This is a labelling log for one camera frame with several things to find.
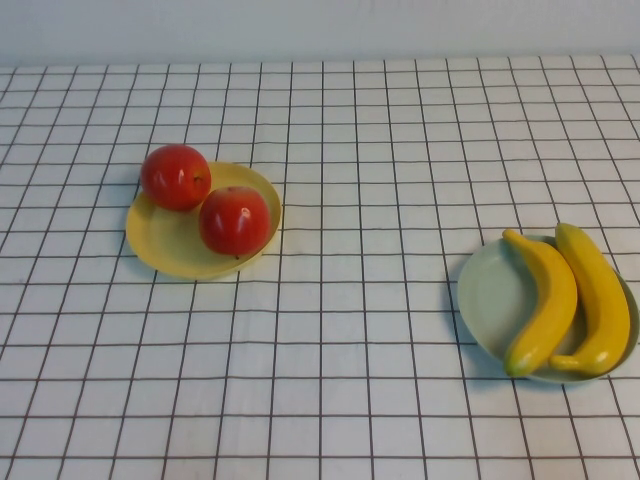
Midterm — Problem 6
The red apple with yellowish top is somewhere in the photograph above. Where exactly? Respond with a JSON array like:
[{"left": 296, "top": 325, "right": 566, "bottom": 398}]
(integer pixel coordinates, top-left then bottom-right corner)
[{"left": 198, "top": 186, "right": 273, "bottom": 257}]

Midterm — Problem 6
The long yellow green-tipped banana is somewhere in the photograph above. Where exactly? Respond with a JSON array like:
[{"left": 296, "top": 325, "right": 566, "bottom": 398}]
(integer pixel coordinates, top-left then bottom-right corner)
[{"left": 502, "top": 228, "right": 580, "bottom": 377}]

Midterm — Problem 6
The short yellow banana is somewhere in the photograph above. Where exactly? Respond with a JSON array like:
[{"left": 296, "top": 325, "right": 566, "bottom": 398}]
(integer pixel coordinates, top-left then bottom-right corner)
[{"left": 548, "top": 222, "right": 631, "bottom": 377}]

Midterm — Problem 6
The yellow round plate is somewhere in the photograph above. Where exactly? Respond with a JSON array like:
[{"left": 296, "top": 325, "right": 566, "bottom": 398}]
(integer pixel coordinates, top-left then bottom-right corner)
[{"left": 125, "top": 160, "right": 284, "bottom": 281}]

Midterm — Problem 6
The pale green round plate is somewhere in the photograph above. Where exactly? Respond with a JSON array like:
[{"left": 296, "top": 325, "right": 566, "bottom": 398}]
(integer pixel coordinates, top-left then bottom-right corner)
[{"left": 457, "top": 234, "right": 640, "bottom": 385}]

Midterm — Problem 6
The white checked tablecloth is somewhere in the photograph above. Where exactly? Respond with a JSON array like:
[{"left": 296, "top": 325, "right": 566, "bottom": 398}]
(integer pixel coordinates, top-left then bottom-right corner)
[{"left": 0, "top": 55, "right": 640, "bottom": 480}]

